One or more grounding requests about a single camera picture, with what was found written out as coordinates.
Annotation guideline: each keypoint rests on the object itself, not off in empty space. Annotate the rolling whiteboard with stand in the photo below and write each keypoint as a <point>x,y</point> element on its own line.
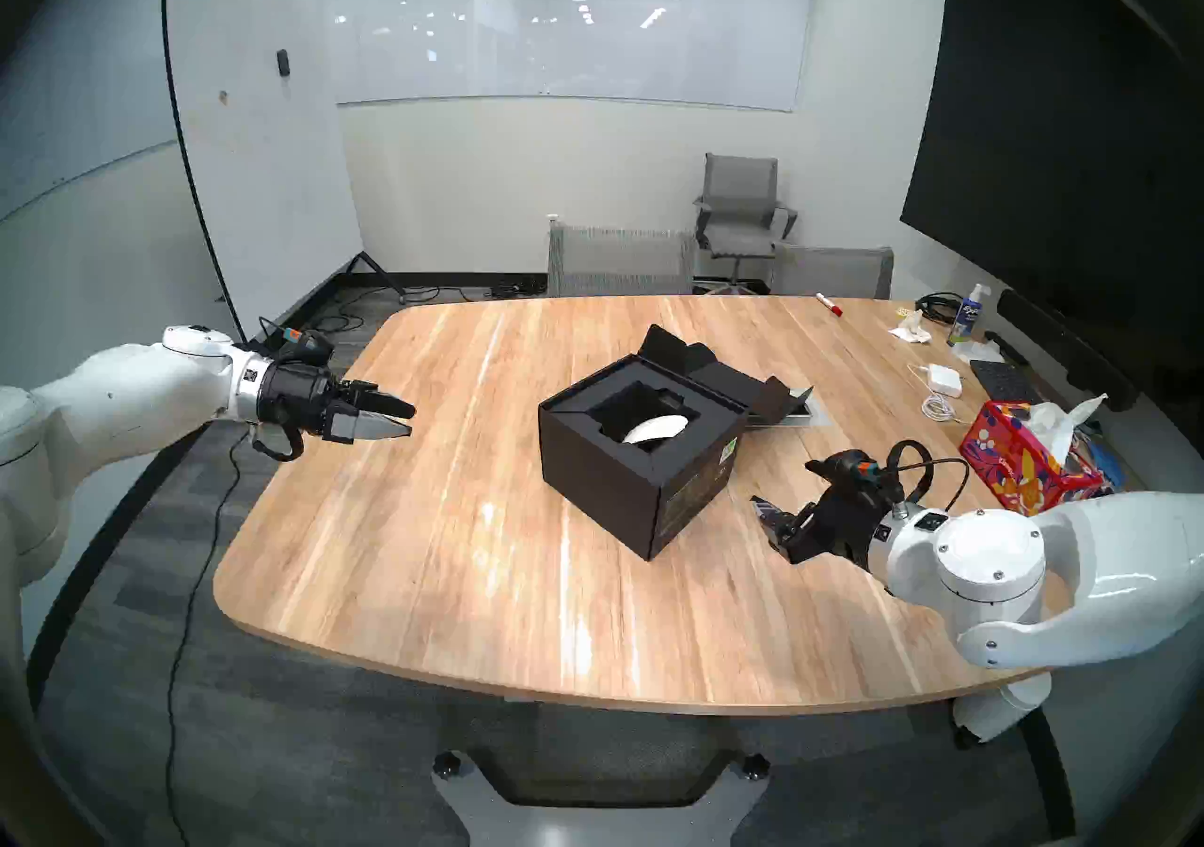
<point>263,168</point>

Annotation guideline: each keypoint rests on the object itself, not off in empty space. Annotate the black keyboard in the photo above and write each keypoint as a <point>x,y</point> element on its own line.
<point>1005,381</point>

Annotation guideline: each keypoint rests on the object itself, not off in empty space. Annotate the black slim remote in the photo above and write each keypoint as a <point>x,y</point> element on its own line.
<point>1006,348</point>

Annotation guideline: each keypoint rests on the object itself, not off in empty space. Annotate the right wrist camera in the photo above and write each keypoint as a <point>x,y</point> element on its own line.
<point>861,474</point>

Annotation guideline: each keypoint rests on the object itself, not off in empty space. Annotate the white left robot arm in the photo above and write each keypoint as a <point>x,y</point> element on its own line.
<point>113,403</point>

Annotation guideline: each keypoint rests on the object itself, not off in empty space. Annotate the grey mesh chair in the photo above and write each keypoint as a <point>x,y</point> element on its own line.
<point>621,262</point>

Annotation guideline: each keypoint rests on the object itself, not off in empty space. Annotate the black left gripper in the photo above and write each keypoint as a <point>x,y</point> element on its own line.
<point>293,401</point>

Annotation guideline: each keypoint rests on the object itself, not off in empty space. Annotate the whiteboard cleaner spray bottle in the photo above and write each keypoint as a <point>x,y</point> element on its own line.
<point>966,320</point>

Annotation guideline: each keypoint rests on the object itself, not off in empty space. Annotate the grey office chair with armrests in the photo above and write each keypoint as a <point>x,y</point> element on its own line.
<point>740,196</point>

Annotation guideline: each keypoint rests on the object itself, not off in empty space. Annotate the black video bar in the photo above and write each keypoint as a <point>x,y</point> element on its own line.
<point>1063,347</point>

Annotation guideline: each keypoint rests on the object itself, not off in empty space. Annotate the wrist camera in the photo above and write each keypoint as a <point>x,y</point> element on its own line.
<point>861,474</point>
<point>312,347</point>

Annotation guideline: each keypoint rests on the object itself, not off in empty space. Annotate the silver table outlet panel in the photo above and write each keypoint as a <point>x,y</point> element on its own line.
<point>814,412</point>

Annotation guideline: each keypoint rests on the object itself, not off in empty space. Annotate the white power adapter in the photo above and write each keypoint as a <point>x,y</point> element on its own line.
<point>943,381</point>

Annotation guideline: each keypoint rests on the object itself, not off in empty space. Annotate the grey robot base frame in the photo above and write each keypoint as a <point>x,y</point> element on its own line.
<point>602,822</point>

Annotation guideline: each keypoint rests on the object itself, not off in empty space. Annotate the blue pen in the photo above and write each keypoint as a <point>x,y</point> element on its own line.
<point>1105,469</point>

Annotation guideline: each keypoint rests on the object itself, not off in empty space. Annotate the black cardboard box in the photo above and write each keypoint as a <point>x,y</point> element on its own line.
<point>649,478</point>

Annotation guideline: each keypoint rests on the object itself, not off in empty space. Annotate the grey fabric chair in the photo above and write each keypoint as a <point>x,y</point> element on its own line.
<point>832,273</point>

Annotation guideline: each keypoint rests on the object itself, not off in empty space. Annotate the colourful tissue box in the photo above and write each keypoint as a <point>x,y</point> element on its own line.
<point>1030,464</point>

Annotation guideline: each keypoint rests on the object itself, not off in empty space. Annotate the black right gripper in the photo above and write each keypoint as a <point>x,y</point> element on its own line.
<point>842,525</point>

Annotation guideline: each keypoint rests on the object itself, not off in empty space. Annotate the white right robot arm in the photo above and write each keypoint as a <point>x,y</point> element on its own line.
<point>1035,572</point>

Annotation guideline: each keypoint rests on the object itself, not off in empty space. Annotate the white computer mouse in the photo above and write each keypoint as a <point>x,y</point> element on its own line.
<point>656,429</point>

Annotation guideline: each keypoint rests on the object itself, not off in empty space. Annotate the wall glass whiteboard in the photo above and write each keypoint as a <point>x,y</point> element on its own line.
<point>564,27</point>
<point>56,130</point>

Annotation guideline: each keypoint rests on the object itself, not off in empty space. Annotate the crumpled white tissue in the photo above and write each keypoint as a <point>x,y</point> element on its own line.
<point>978,351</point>
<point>910,330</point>

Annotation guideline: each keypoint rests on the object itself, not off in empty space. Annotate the large black wall screen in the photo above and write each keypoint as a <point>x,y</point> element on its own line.
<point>1053,149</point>

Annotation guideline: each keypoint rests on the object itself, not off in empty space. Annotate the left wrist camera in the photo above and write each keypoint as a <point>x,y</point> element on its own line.
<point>312,347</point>

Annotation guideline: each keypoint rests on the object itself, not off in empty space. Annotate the red marker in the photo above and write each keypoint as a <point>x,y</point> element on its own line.
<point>829,304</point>

